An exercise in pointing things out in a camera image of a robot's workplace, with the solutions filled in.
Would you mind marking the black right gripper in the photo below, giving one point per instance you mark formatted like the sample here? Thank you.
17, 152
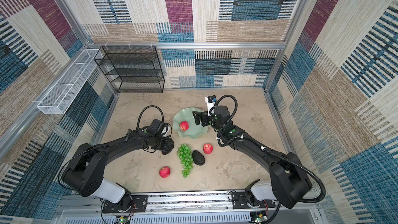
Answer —
204, 116

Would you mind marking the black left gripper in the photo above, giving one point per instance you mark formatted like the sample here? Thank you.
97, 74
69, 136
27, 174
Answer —
168, 143

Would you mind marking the mint green scalloped fruit bowl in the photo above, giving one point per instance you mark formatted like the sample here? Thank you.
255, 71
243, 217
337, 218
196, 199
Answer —
194, 131

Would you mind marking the red apple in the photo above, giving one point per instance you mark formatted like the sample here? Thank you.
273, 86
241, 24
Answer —
184, 125
165, 172
208, 148

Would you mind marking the green grape bunch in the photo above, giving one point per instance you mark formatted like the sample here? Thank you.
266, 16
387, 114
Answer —
186, 159

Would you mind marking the dark avocado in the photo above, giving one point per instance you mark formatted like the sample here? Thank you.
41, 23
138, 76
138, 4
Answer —
198, 158

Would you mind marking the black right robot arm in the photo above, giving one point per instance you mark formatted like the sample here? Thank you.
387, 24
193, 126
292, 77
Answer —
291, 182

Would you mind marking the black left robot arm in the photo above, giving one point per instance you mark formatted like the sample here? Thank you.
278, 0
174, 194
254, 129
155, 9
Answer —
84, 172

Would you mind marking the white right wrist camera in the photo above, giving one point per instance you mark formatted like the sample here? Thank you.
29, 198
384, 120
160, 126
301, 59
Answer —
210, 102

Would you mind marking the aluminium front rail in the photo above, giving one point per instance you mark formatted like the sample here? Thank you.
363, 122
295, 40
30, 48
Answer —
158, 203

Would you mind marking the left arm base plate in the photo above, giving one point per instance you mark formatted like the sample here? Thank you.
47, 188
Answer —
140, 203

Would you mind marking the black wire shelf rack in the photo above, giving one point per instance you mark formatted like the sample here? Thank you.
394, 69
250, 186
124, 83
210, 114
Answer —
131, 69

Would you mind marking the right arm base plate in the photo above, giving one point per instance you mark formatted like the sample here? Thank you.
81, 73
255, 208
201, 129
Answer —
242, 199

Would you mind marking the white wire mesh basket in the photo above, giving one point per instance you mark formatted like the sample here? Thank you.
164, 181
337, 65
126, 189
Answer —
60, 97

